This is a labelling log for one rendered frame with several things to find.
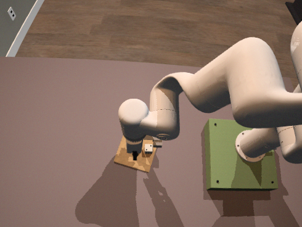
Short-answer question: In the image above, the white die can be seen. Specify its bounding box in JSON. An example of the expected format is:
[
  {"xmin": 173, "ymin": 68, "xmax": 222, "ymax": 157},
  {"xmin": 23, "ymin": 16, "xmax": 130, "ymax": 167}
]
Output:
[{"xmin": 145, "ymin": 144, "xmax": 153, "ymax": 154}]

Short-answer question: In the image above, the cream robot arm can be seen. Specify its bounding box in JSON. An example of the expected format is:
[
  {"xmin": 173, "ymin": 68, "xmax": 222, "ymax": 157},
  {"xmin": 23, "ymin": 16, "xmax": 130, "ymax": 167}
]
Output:
[{"xmin": 118, "ymin": 21, "xmax": 302, "ymax": 164}]

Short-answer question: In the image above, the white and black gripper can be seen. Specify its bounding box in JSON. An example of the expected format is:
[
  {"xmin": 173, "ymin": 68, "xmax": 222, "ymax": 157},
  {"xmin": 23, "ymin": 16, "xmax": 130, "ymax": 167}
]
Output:
[{"xmin": 126, "ymin": 139, "xmax": 143, "ymax": 160}]

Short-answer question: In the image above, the tan square mat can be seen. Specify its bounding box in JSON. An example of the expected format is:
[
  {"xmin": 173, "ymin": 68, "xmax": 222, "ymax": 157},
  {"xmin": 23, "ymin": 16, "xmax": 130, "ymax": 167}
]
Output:
[{"xmin": 114, "ymin": 136, "xmax": 156, "ymax": 172}]

